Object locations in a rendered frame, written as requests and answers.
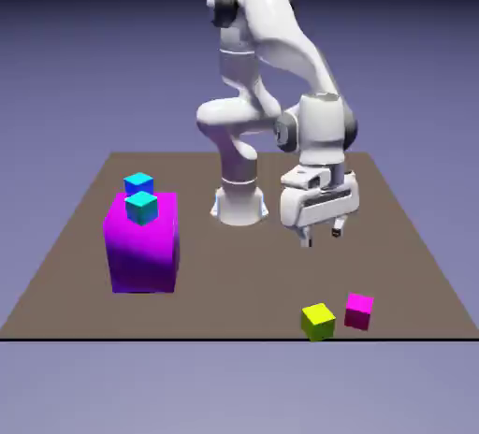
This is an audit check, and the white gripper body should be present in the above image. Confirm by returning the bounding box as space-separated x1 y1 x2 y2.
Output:
279 170 361 230

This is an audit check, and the small yellow cube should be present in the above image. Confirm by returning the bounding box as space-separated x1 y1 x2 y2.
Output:
300 301 337 343

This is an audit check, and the small magenta cube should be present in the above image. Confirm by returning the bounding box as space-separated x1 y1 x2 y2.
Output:
342 292 375 332

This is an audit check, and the small teal cube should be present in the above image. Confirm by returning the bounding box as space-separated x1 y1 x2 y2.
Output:
124 190 160 227

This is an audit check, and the small blue cube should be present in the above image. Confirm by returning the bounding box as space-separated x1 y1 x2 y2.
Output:
123 171 155 198

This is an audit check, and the large magenta box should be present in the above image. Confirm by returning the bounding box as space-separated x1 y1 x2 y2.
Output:
102 191 181 295

